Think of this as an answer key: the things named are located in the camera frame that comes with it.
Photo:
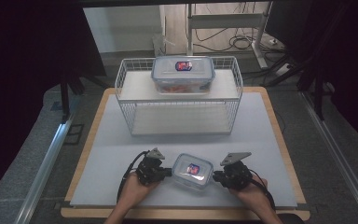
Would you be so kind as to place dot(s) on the aluminium rail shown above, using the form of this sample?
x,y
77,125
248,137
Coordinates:
x,y
338,155
43,174

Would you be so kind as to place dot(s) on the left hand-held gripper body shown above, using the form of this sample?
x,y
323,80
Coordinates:
x,y
150,168

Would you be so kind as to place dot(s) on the wooden-edged white work board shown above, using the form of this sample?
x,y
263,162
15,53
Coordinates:
x,y
105,161

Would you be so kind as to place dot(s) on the small clear blue-sealed food container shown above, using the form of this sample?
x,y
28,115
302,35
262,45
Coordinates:
x,y
192,171

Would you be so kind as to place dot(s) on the person's left hand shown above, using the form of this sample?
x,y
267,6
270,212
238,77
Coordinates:
x,y
135,189

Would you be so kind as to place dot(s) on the person's right hand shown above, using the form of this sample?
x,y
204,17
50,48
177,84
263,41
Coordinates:
x,y
251,193

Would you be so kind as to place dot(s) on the white metal desk frame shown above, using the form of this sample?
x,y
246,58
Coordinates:
x,y
227,21

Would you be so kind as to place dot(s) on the black metal stand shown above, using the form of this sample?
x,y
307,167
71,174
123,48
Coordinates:
x,y
318,93
65,96

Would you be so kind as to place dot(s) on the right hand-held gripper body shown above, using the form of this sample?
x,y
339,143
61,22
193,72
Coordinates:
x,y
236,174

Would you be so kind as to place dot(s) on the white power strip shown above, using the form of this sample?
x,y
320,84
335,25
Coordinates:
x,y
282,70

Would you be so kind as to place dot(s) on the large clear container with peppers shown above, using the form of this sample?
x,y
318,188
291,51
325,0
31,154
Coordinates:
x,y
183,73

